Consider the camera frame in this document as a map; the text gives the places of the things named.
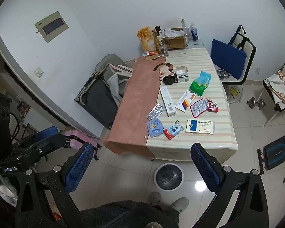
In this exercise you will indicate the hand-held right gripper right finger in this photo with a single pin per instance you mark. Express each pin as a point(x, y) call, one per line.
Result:
point(205, 167)

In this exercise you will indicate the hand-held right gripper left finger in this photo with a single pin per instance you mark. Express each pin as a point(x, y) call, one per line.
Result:
point(78, 168)

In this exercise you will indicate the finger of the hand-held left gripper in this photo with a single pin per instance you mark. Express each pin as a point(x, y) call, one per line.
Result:
point(46, 131)
point(54, 141)

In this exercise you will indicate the white round trash bin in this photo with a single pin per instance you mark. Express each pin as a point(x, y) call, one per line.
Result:
point(168, 178)

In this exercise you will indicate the white box with striped label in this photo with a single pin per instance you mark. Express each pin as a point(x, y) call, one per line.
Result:
point(184, 99)

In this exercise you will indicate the silver blister pack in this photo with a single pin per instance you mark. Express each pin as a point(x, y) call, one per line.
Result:
point(156, 111)

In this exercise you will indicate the pink bottle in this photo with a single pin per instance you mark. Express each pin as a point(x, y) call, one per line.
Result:
point(74, 137)

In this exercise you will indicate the white box with blue square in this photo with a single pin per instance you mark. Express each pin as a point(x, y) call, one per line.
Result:
point(200, 126)

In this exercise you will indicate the grey slipper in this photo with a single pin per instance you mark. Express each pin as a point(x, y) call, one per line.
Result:
point(155, 198)
point(180, 203)

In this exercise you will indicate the red and blue small carton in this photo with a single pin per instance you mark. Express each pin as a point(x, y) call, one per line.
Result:
point(173, 130)

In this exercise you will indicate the striped tablecloth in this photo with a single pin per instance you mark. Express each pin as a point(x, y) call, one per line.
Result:
point(218, 114)

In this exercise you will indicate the clear packet with red edge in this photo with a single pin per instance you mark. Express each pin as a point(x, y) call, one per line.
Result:
point(199, 107)

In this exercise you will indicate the blue cartoon packet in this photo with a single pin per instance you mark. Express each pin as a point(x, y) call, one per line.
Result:
point(154, 128)

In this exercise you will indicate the grey folding bed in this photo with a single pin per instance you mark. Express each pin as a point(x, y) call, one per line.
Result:
point(97, 92)

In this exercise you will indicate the person's dark fleece clothing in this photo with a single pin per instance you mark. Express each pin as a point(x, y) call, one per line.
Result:
point(123, 215)

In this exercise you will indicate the black and blue exercise board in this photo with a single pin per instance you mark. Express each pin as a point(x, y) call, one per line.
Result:
point(277, 152)

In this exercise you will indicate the long white medicine box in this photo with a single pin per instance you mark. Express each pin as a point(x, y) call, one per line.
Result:
point(168, 101)

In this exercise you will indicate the clear bag with smiley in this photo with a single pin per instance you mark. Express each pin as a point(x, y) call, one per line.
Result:
point(235, 93)

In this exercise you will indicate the green packet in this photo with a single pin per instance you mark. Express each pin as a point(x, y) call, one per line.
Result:
point(198, 87)

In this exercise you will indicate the metal dumbbell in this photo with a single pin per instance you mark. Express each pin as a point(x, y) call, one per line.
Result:
point(255, 103)
point(222, 73)

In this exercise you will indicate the brown tablecloth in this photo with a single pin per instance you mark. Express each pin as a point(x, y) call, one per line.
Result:
point(137, 104)

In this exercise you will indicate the white cloth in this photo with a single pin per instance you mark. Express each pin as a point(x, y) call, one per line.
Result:
point(117, 80)

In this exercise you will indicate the light blue packet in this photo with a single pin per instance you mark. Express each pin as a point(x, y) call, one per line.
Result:
point(204, 76)

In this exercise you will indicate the black round lid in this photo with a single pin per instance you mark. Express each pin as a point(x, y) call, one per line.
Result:
point(168, 79)

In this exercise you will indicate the white box with green label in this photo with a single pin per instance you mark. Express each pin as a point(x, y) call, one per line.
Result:
point(182, 74)

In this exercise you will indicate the cartoon figure coaster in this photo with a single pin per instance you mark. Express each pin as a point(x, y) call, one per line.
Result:
point(163, 68)

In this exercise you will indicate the chair with draped cloth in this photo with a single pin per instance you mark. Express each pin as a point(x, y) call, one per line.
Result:
point(280, 87)

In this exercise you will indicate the blue cushion board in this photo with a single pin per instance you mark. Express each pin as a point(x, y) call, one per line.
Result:
point(228, 58)

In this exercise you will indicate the black and white chair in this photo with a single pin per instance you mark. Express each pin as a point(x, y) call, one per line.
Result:
point(243, 52)

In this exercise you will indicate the brown paper piece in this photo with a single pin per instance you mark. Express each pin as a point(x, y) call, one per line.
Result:
point(152, 57)

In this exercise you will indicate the red tube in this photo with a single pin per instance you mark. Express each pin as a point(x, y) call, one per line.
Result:
point(153, 52)

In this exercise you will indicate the clear pump bottle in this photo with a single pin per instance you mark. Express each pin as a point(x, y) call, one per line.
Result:
point(163, 45)

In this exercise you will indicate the cardboard box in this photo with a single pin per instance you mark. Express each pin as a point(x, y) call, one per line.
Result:
point(177, 41)

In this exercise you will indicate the plastic bottle with blue label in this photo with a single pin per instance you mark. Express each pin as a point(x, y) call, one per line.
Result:
point(194, 32)

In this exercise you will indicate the yellow snack bag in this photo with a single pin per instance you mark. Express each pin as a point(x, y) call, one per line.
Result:
point(146, 38)

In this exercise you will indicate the white tissue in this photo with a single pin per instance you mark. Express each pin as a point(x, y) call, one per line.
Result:
point(173, 31)

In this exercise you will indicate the dark capped bottle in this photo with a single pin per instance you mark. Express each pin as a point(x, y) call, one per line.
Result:
point(157, 29)

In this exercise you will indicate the wall switch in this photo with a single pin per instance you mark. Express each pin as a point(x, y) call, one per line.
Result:
point(38, 72)

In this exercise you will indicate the wall electrical panel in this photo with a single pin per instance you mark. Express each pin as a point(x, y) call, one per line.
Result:
point(51, 26)

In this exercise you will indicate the wall outlet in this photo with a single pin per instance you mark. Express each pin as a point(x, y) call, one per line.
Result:
point(257, 70)

